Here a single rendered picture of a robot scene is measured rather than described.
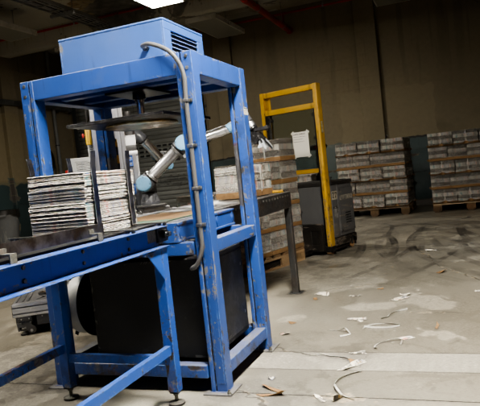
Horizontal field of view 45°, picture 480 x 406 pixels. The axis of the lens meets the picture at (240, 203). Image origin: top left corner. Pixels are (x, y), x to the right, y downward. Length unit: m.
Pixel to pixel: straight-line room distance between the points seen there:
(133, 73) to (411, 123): 9.23
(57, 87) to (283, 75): 9.43
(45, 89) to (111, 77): 0.38
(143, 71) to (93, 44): 0.40
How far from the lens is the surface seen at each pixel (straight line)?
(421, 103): 11.60
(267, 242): 5.61
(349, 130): 11.74
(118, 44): 2.94
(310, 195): 6.50
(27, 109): 3.09
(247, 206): 3.14
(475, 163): 9.89
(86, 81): 2.88
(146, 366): 2.44
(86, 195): 2.38
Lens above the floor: 0.99
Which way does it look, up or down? 3 degrees down
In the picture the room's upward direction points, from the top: 6 degrees counter-clockwise
